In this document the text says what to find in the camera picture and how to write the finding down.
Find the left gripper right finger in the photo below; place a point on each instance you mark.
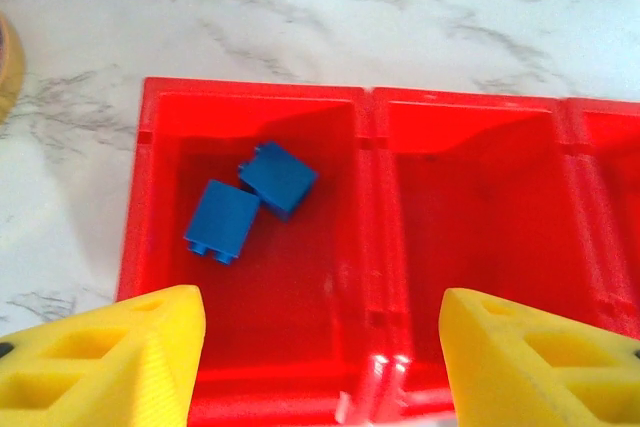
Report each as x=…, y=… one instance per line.
x=500, y=372

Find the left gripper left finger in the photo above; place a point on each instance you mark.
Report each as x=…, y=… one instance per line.
x=125, y=372

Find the red plastic bin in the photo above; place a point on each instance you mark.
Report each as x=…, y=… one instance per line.
x=310, y=297
x=615, y=172
x=475, y=222

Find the blue lego brick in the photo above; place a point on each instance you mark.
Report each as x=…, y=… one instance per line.
x=277, y=179
x=220, y=217

